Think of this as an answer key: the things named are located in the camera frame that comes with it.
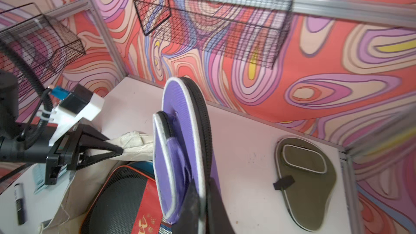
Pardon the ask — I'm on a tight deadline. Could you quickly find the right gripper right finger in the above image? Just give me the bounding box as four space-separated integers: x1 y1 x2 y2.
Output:
206 178 235 234

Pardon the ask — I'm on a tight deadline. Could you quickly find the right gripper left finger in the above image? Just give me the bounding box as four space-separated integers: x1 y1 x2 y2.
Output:
172 180 200 234

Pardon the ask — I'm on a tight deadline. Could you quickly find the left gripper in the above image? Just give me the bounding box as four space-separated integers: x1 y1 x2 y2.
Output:
1 124 124 185

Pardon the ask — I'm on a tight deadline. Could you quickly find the white canvas tote bag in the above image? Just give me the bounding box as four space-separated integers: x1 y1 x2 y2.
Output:
37 131 154 234

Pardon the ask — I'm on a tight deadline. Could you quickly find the black red paddle case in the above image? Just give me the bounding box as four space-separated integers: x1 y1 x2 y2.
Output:
79 165 163 234

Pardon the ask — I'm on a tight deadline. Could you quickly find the purple paddle case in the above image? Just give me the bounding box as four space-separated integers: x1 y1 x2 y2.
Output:
152 77 213 224

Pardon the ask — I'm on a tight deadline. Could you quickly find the green paddle case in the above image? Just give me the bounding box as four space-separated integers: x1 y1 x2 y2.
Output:
273 137 337 232

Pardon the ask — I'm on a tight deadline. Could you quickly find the blue paddle case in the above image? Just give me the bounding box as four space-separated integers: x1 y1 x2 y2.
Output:
130 161 155 179

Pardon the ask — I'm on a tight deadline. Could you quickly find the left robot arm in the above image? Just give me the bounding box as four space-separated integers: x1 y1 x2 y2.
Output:
1 41 124 185

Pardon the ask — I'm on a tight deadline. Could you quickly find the black marker pen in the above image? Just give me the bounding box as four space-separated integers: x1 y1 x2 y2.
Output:
14 184 26 225

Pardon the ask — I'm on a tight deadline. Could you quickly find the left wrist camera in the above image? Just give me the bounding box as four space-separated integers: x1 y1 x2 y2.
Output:
47 84 105 147

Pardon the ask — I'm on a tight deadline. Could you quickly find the left wire basket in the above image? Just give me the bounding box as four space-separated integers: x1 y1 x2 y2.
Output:
1 3 86 105

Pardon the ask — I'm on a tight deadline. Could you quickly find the wire basket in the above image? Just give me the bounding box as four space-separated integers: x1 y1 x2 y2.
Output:
1 3 86 105
133 0 293 68

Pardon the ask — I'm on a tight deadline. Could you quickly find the back wire basket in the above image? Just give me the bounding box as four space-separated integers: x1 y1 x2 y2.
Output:
133 0 293 68

